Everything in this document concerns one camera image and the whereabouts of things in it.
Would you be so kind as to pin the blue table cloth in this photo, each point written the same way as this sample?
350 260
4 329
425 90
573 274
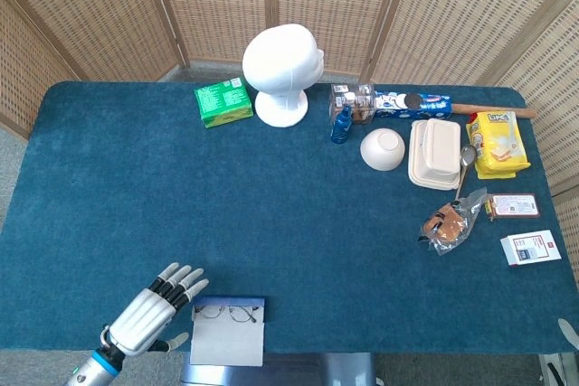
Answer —
271 223

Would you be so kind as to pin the blue glasses case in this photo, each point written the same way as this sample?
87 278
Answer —
226 343

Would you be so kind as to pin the white foam mannequin head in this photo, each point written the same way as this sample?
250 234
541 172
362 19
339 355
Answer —
280 65

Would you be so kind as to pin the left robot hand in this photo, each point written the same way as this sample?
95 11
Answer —
140 320

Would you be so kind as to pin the blue spray bottle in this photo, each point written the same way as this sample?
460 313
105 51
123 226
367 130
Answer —
341 128

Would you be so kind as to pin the black eyeglasses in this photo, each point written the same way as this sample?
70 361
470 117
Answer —
248 315

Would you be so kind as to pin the metal spoon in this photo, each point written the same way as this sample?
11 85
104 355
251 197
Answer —
468 155

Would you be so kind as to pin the white upturned bowl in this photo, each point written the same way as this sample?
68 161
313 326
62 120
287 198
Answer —
382 148

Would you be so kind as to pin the brown snack packet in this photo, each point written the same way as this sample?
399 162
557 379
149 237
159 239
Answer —
515 206

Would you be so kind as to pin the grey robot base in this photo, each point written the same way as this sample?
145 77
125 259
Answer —
307 370

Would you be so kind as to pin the yellow snack bag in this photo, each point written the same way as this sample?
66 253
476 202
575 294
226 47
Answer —
500 146

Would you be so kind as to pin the blue sandwich cookie box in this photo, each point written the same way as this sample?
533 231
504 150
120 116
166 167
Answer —
425 106

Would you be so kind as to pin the wooden rolling pin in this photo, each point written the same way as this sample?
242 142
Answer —
497 110

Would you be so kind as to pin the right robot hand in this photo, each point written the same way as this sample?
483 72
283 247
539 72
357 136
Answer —
572 334

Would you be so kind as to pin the clear plastic cookie box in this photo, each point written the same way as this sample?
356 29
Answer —
357 101

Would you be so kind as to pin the rattan folding screen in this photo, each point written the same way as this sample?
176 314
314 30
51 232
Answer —
90 6

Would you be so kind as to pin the beige lidded lunch box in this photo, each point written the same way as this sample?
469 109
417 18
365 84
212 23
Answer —
436 151

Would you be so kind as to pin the small white printed box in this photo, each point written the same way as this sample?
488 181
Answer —
529 248

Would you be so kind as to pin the clear bag with bread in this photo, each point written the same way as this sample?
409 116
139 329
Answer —
448 223

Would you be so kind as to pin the green cardboard box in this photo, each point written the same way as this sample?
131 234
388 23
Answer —
224 101

